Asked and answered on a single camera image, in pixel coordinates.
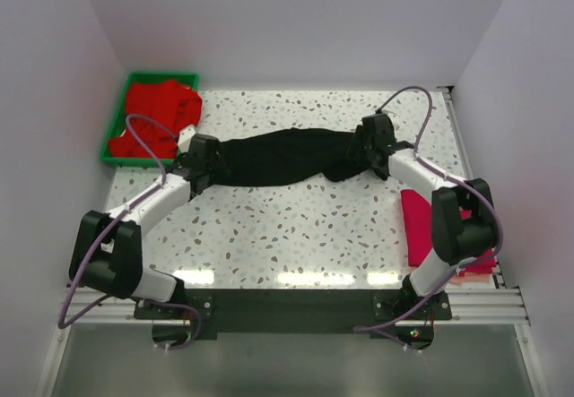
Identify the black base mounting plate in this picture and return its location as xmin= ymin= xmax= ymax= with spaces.
xmin=134 ymin=287 xmax=452 ymax=349

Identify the black t shirt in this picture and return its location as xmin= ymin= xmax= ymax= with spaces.
xmin=213 ymin=128 xmax=370 ymax=187

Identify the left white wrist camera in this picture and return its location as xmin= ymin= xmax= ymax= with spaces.
xmin=177 ymin=125 xmax=196 ymax=152

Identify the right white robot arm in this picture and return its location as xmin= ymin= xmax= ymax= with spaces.
xmin=346 ymin=114 xmax=500 ymax=314

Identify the red t shirt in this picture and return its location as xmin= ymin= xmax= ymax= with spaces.
xmin=108 ymin=80 xmax=203 ymax=160

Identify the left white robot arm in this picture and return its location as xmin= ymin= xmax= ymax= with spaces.
xmin=69 ymin=134 xmax=230 ymax=303

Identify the folded magenta t shirt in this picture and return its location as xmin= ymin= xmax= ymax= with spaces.
xmin=400 ymin=188 xmax=498 ymax=277

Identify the green plastic tray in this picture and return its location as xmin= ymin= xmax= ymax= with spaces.
xmin=100 ymin=71 xmax=203 ymax=168

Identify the folded pink t shirt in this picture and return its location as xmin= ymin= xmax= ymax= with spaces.
xmin=449 ymin=272 xmax=492 ymax=288

